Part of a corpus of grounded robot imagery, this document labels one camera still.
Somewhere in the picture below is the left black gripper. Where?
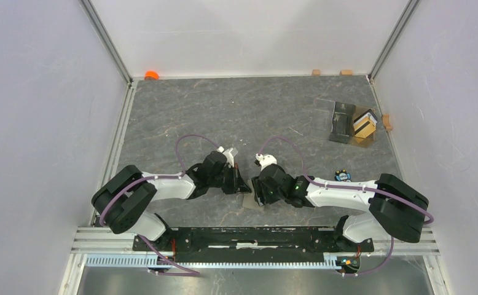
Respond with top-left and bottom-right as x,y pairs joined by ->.
208,163 -> 251,194

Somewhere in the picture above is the olive card holder wallet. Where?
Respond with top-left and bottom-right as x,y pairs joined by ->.
242,192 -> 264,212

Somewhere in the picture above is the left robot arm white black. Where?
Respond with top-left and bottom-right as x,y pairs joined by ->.
91,148 -> 252,251

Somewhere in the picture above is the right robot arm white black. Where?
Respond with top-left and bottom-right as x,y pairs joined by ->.
251,164 -> 431,251

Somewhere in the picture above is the silver credit card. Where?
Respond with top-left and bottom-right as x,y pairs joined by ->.
353,109 -> 378,142

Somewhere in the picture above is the black blue owl sticker toy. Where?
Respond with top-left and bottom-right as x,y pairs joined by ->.
334,170 -> 351,182

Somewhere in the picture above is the clear three-compartment plastic box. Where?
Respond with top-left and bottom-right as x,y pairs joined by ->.
310,99 -> 379,148

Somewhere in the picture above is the wooden block middle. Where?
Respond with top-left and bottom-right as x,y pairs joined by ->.
340,69 -> 353,76

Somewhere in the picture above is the orange round cap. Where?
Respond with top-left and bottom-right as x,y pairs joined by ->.
144,71 -> 159,80

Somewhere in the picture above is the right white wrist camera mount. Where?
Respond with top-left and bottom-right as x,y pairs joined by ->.
254,154 -> 277,170

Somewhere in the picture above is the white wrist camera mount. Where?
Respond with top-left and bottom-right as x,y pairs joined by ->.
217,146 -> 238,167
254,154 -> 277,170

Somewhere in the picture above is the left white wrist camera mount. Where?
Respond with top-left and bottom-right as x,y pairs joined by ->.
217,146 -> 238,167

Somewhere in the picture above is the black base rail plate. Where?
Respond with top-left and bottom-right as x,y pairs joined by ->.
153,226 -> 374,263

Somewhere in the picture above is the white slotted cable duct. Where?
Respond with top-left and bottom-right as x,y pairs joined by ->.
85,254 -> 341,270

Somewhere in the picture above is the wooden block right wall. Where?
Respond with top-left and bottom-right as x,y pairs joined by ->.
382,114 -> 393,132

